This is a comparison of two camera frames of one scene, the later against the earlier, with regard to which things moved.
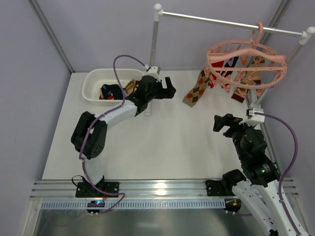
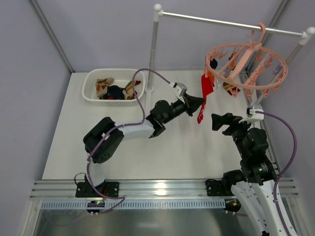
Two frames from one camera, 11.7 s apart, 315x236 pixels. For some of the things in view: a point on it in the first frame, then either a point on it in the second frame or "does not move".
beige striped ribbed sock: x=248 y=78 → x=227 y=85
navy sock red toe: x=230 y=63 → x=213 y=64
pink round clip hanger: x=241 y=65 does not move
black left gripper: x=162 y=89 → x=186 y=107
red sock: x=217 y=64 → x=207 y=88
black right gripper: x=229 y=126 does not move
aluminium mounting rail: x=129 y=189 does not move
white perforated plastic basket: x=93 y=79 does not move
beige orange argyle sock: x=194 y=95 → x=102 y=85
